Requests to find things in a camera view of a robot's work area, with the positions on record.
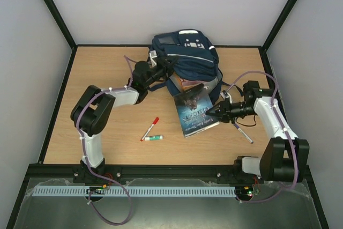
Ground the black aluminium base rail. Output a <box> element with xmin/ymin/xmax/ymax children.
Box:
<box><xmin>26</xmin><ymin>163</ymin><xmax>311</xmax><ymax>186</ymax></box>

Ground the red marker pen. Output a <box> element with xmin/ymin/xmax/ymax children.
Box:
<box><xmin>140</xmin><ymin>117</ymin><xmax>159</xmax><ymax>142</ymax></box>

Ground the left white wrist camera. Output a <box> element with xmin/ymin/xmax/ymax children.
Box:
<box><xmin>148</xmin><ymin>50</ymin><xmax>158</xmax><ymax>67</ymax></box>

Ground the black frame post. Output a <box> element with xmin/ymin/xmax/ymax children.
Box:
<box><xmin>262</xmin><ymin>0</ymin><xmax>298</xmax><ymax>52</ymax></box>
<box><xmin>43</xmin><ymin>0</ymin><xmax>77</xmax><ymax>49</ymax></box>

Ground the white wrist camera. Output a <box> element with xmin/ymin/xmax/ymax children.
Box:
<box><xmin>220</xmin><ymin>90</ymin><xmax>232</xmax><ymax>101</ymax></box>
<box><xmin>148</xmin><ymin>50</ymin><xmax>158</xmax><ymax>67</ymax></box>

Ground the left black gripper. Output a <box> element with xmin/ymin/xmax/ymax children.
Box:
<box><xmin>144</xmin><ymin>55</ymin><xmax>179</xmax><ymax>87</ymax></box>

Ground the orange treehouse book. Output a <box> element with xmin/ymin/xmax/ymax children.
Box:
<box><xmin>175</xmin><ymin>76</ymin><xmax>183</xmax><ymax>92</ymax></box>

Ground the navy blue student backpack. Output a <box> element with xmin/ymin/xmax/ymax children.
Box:
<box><xmin>150</xmin><ymin>28</ymin><xmax>223</xmax><ymax>103</ymax></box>

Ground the dark Wuthering Heights book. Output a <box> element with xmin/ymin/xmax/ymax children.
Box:
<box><xmin>174</xmin><ymin>83</ymin><xmax>220</xmax><ymax>138</ymax></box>

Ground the black frame post right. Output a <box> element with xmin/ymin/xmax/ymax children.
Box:
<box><xmin>262</xmin><ymin>0</ymin><xmax>298</xmax><ymax>52</ymax></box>

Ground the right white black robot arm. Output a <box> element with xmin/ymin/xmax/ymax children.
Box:
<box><xmin>206</xmin><ymin>80</ymin><xmax>309</xmax><ymax>182</ymax></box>

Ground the purple capped marker pen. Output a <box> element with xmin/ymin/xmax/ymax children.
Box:
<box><xmin>233</xmin><ymin>123</ymin><xmax>253</xmax><ymax>144</ymax></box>

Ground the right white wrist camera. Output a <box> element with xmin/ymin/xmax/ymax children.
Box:
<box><xmin>220</xmin><ymin>90</ymin><xmax>232</xmax><ymax>101</ymax></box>

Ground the light blue slotted cable duct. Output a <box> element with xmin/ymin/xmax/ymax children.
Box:
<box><xmin>32</xmin><ymin>186</ymin><xmax>236</xmax><ymax>197</ymax></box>

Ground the green white glue stick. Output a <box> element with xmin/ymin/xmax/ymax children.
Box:
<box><xmin>144</xmin><ymin>135</ymin><xmax>163</xmax><ymax>141</ymax></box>

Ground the black frame post left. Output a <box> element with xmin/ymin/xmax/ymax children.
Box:
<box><xmin>43</xmin><ymin>0</ymin><xmax>77</xmax><ymax>49</ymax></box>

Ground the pink purple paperback book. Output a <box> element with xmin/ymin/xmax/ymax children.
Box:
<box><xmin>180</xmin><ymin>78</ymin><xmax>205</xmax><ymax>88</ymax></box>

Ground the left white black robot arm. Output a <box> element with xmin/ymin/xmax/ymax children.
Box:
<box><xmin>70</xmin><ymin>56</ymin><xmax>178</xmax><ymax>173</ymax></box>

